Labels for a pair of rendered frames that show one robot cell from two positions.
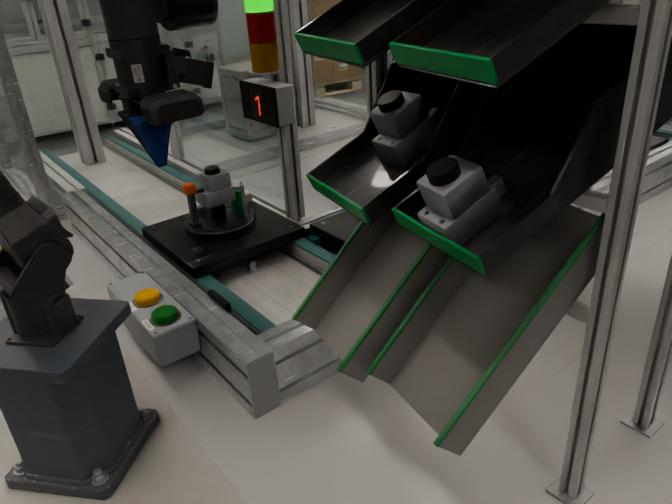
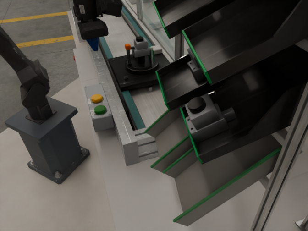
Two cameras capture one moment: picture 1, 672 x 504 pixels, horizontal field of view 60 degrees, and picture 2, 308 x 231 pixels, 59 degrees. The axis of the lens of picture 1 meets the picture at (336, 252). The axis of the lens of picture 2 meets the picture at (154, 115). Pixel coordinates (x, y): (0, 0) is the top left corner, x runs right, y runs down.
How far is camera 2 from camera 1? 0.23 m
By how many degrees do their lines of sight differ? 21
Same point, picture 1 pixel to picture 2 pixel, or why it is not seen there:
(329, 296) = (163, 125)
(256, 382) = (127, 152)
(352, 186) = (173, 84)
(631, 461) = not seen: outside the picture
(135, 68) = (80, 6)
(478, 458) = (214, 217)
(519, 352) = (223, 195)
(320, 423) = (152, 176)
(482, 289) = not seen: hidden behind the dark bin
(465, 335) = (210, 171)
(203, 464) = (99, 180)
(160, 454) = (85, 170)
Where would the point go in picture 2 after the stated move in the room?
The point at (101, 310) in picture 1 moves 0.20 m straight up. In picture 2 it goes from (64, 110) to (43, 46)
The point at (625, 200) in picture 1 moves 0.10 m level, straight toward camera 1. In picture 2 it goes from (291, 146) to (255, 186)
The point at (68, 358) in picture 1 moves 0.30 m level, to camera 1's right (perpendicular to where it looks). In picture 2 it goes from (43, 132) to (150, 155)
